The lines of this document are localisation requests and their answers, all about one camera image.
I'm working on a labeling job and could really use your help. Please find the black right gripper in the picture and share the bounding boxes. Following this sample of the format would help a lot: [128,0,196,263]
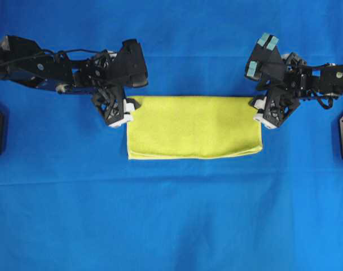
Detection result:
[248,86,300,129]

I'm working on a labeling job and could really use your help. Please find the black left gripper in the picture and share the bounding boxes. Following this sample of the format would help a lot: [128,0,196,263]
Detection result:
[92,86,141,128]

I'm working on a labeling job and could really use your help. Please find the yellow-green microfiber towel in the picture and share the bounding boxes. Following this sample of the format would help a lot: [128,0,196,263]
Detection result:
[126,96,263,160]

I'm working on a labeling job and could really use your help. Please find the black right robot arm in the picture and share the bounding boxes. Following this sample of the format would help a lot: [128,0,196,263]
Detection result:
[246,53,343,129]

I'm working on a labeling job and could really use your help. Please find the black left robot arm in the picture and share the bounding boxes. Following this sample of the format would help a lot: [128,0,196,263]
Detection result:
[0,35,148,128]

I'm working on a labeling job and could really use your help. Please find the blue table cloth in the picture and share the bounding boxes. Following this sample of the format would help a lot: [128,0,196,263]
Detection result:
[0,1,343,270]

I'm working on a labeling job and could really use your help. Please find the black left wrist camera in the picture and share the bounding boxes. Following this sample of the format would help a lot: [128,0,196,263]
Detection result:
[103,39,148,88]

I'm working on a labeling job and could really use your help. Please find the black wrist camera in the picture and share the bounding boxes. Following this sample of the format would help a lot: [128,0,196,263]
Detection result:
[103,39,148,88]
[244,33,286,91]

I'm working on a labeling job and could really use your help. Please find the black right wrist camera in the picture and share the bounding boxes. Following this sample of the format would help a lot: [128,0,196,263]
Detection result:
[244,33,286,91]

